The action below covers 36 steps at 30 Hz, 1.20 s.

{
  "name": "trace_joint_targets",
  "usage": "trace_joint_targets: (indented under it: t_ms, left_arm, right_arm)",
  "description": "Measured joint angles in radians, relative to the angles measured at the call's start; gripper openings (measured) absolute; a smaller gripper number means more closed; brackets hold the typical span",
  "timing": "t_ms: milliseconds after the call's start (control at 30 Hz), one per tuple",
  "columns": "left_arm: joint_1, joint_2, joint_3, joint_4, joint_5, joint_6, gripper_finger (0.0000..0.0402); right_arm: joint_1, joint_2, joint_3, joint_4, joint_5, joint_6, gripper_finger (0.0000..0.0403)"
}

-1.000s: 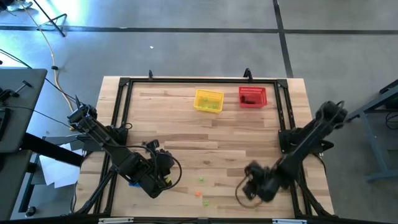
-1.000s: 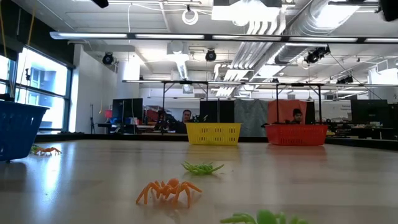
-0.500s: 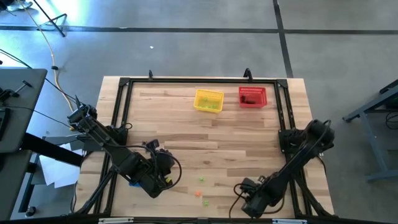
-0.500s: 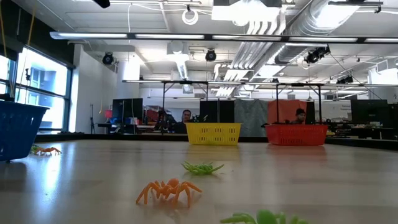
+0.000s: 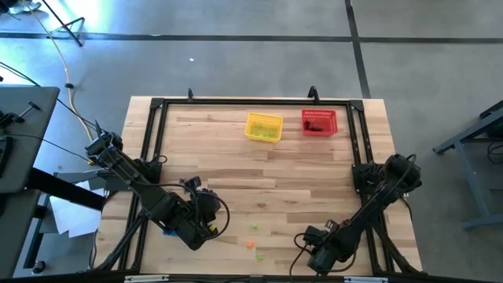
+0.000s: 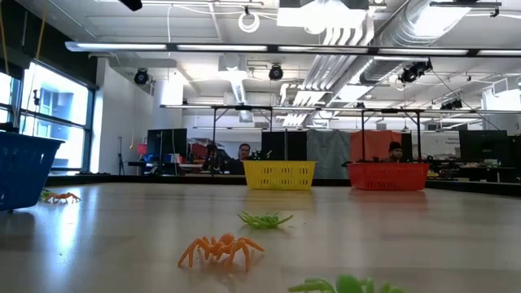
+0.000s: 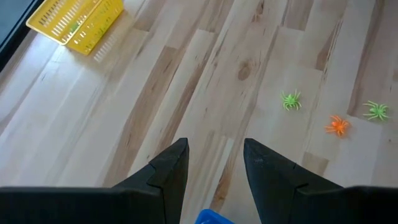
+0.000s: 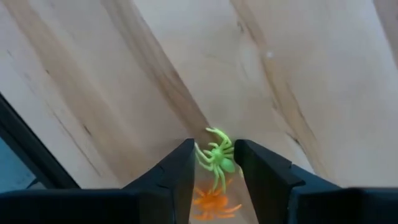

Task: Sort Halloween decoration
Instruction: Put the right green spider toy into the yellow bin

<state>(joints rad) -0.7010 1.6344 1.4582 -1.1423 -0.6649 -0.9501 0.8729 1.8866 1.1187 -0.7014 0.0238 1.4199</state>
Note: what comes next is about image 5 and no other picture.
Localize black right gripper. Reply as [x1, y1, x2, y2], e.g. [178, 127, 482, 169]
[307, 235, 357, 275]

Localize white label strip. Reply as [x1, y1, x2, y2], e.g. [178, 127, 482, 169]
[344, 276, 389, 283]
[124, 274, 170, 283]

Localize yellow plastic basket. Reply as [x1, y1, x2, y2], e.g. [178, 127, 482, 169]
[244, 112, 285, 143]

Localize white paper sheets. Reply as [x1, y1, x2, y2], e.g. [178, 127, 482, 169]
[50, 180, 106, 239]

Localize red plastic basket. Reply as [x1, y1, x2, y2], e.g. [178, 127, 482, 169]
[301, 108, 339, 138]

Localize grey metal table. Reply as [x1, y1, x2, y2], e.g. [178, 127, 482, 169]
[431, 100, 503, 231]

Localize dark grey desk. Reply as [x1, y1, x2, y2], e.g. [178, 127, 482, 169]
[0, 85, 107, 281]

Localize black tripod stand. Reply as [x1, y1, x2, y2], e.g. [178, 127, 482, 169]
[41, 0, 86, 47]

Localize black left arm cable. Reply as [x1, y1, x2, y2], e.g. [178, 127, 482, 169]
[133, 155, 232, 241]

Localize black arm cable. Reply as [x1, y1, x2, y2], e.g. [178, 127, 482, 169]
[289, 231, 315, 283]
[133, 155, 232, 241]

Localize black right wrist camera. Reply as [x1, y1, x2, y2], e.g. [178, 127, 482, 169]
[304, 224, 329, 247]

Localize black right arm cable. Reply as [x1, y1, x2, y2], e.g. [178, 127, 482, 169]
[289, 231, 315, 283]

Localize black aluminium table frame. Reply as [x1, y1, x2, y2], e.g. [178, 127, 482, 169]
[94, 85, 424, 276]

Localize yellow floor cable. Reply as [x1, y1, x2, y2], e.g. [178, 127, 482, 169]
[21, 0, 97, 164]

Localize black clamp handle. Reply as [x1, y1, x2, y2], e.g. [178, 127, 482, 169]
[0, 101, 42, 127]

